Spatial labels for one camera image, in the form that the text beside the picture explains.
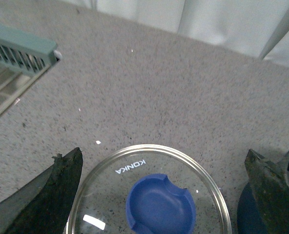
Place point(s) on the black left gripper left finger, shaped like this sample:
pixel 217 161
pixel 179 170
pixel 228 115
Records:
pixel 43 205

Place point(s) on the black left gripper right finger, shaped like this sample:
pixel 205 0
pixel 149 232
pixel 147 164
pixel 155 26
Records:
pixel 269 183

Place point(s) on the glass lid with blue knob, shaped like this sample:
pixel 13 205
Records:
pixel 149 189

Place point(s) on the dark blue saucepan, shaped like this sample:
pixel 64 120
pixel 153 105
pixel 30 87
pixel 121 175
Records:
pixel 248 217

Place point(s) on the green dish drying rack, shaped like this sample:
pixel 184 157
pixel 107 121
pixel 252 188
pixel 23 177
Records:
pixel 24 57

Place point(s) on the white curtain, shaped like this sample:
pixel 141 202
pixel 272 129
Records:
pixel 257 28

